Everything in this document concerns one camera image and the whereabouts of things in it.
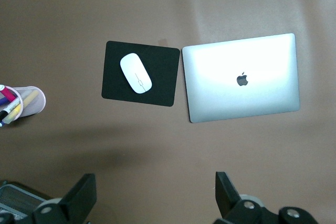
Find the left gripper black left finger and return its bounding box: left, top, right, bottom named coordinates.
left=0, top=173, right=97, bottom=224

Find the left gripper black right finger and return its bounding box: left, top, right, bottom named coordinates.
left=214, top=171, right=319, bottom=224

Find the silver grey laptop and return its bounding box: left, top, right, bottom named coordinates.
left=182, top=33, right=300, bottom=124

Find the pink marker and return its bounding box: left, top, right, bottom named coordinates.
left=0, top=84, right=17, bottom=103

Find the yellow highlighter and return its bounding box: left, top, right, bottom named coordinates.
left=4, top=89, right=40, bottom=124

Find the pink mesh pen cup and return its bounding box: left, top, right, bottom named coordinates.
left=0, top=84, right=47, bottom=128

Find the black mouse pad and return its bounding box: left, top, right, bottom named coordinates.
left=101, top=40, right=181, bottom=108

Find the white computer mouse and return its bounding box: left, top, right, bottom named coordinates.
left=120, top=53, right=153, bottom=94

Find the grey wire mesh desk organizer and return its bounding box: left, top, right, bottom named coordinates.
left=0, top=180, right=57, bottom=224

